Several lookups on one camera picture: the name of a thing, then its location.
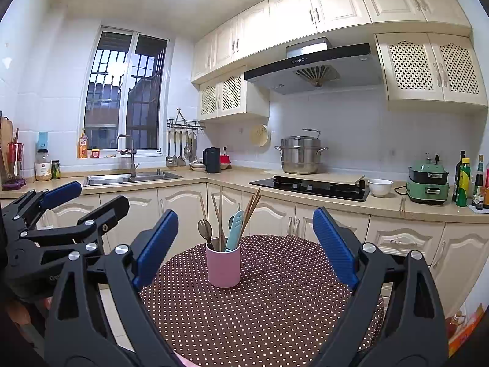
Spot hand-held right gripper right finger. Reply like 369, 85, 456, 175
307, 207, 448, 367

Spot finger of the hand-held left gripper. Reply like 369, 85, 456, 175
0, 181, 83, 238
23, 195, 131, 259

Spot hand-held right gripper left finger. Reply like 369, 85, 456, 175
44, 209, 184, 367

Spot pink cup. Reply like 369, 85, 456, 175
205, 237, 241, 288

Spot bunch of wooden chopsticks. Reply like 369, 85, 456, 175
199, 187, 262, 251

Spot light blue knife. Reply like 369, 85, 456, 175
225, 209, 245, 253

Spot clear grain jar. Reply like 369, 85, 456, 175
35, 149, 53, 181

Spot steel sink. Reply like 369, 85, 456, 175
83, 171, 184, 187

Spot cream base cabinets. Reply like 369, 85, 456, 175
0, 181, 489, 318

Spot metal faucet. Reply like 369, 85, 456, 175
116, 135, 140, 178

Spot red utensil caddy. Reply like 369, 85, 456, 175
2, 128, 27, 191

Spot black gas cooktop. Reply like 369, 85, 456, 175
249, 176, 370, 202

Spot white bowl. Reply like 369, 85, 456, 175
368, 178, 393, 198

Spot wooden cutting board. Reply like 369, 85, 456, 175
0, 117, 16, 184

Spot metal ladle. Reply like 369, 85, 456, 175
165, 131, 175, 167

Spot metal turner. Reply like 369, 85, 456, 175
176, 131, 186, 167

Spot steel steamer pot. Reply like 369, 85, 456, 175
274, 129, 328, 175

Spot black kettle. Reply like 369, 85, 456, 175
202, 147, 222, 174

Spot green electric cooker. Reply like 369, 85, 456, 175
406, 153, 450, 205

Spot barred window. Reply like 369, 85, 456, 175
83, 26, 169, 151

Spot round yellow plate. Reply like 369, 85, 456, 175
250, 124, 272, 147

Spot green bottle yellow cap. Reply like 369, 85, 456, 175
456, 158, 472, 207

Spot dark glass bottle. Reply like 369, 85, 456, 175
453, 151, 466, 202

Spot dark sauce bottle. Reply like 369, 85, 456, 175
473, 155, 485, 209

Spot orange printed bag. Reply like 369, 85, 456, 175
445, 302, 489, 358

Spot narrow lattice door cabinet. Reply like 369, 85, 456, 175
197, 65, 270, 123

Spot black range hood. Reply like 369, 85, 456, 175
244, 37, 384, 95

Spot wide lattice door cabinet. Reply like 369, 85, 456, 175
374, 32, 489, 114

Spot metal wall rack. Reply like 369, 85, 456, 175
167, 108, 206, 131

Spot cream wall cabinet row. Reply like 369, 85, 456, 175
190, 0, 474, 85

